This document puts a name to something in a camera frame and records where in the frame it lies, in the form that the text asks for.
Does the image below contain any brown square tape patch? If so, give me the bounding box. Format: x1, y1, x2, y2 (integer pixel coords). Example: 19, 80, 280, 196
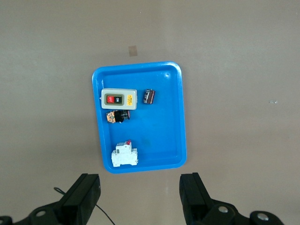
127, 45, 139, 57

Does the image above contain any thin black finger wire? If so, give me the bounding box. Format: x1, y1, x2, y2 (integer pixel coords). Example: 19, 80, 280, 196
53, 187, 116, 225

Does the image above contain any white circuit breaker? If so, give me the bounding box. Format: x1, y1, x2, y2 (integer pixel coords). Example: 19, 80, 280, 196
111, 139, 139, 168

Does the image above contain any dark cylindrical capacitor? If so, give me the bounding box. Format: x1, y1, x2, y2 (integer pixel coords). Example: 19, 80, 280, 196
142, 88, 157, 105

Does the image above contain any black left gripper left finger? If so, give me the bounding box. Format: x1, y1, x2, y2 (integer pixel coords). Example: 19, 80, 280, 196
16, 173, 102, 225

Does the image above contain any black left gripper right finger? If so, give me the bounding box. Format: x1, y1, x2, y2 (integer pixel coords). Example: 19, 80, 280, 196
179, 172, 250, 225

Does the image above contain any blue plastic tray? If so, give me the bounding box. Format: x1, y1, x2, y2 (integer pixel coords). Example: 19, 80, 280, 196
91, 61, 188, 175

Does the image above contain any grey on off switch box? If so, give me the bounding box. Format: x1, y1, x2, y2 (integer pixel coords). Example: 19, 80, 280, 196
100, 88, 138, 111

